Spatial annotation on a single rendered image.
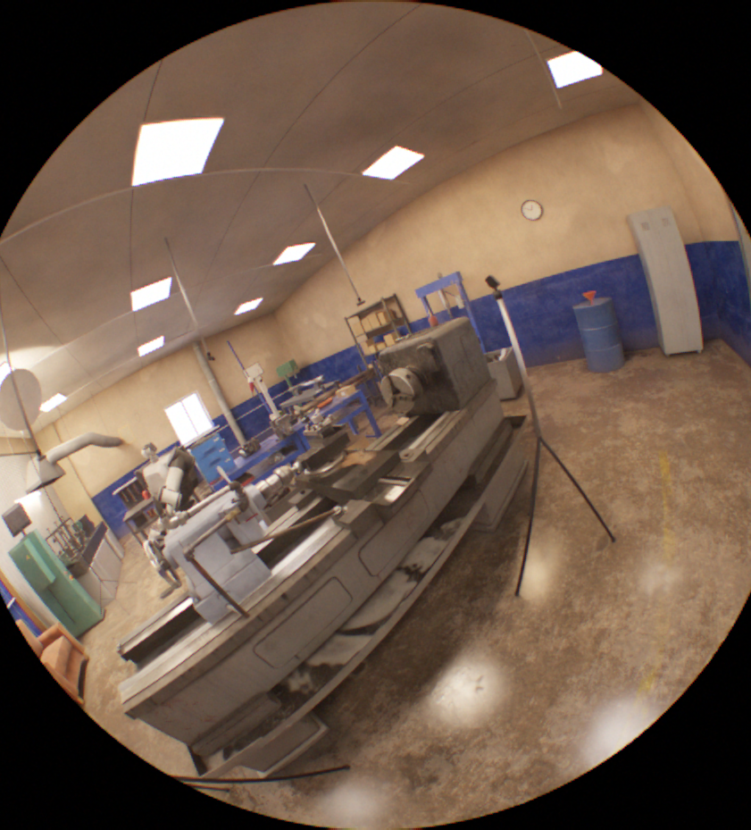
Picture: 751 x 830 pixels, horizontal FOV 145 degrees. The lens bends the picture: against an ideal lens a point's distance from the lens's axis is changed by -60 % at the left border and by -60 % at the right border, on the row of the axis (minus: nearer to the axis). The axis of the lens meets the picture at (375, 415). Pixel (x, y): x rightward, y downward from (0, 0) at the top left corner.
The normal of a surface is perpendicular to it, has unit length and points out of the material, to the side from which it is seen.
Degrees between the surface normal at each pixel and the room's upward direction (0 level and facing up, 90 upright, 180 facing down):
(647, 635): 0
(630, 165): 90
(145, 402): 90
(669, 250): 90
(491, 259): 90
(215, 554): 70
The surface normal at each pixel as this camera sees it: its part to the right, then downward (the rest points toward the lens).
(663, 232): -0.63, 0.47
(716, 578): -0.40, -0.88
